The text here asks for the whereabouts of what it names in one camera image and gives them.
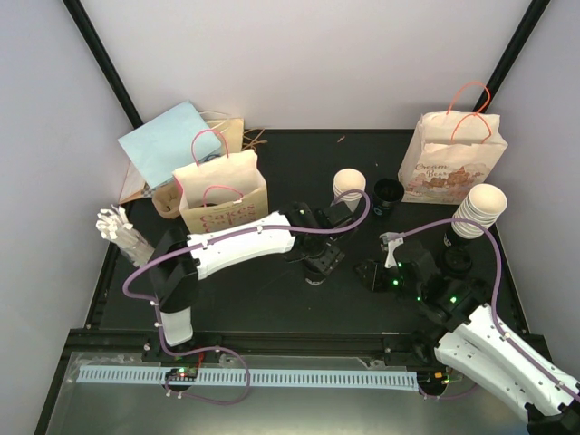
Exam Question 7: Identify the small stack paper cups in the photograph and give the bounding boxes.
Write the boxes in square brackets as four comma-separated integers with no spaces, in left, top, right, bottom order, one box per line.
[333,169,366,208]

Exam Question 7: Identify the light blue slotted cable duct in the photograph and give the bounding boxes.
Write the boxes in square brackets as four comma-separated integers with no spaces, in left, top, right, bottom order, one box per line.
[76,365,419,392]

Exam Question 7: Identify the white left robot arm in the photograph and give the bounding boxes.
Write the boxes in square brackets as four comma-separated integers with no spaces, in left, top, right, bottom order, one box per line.
[150,202,353,362]

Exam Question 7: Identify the light blue paper bag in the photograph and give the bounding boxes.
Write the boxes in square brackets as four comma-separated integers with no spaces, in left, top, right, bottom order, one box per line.
[119,101,222,188]

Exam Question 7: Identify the stacked pulp cup carriers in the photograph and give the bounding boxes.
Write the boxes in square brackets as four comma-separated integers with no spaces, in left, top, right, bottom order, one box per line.
[151,182,181,219]

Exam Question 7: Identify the cream paper bag pink sides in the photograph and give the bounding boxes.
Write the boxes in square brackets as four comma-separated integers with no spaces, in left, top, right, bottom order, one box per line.
[173,150,269,234]

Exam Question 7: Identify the black lid stack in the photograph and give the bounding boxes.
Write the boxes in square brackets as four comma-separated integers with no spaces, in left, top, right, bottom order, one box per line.
[372,179,405,217]

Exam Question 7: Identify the patterned flat paper bag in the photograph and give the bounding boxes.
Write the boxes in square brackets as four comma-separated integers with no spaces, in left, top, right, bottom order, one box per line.
[118,163,155,205]

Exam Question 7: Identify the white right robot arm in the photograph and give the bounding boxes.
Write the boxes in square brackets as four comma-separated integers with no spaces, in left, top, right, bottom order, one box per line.
[354,240,579,434]

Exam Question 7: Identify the Cream Bear printed paper bag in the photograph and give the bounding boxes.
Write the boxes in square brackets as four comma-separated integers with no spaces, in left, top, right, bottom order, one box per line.
[398,82,508,205]

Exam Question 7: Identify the black lid stacks right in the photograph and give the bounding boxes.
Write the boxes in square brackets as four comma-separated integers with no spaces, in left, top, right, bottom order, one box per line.
[440,246,473,276]

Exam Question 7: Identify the brown kraft paper bag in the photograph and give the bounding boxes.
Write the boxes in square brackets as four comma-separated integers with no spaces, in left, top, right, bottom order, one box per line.
[200,111,267,153]

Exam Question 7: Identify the tall stack paper cups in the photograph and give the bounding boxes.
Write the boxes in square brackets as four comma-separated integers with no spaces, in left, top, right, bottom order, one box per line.
[444,183,508,247]

